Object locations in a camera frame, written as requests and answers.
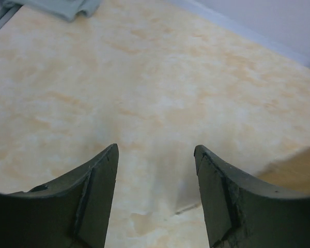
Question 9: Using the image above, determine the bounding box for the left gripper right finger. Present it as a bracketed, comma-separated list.
[194, 145, 310, 247]

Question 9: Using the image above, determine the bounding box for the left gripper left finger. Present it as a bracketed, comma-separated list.
[0, 144, 118, 247]

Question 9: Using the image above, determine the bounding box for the brown cardboard box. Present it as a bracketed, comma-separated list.
[257, 147, 310, 195]

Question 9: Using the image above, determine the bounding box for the grey folded cloth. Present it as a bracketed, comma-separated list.
[3, 0, 102, 22]

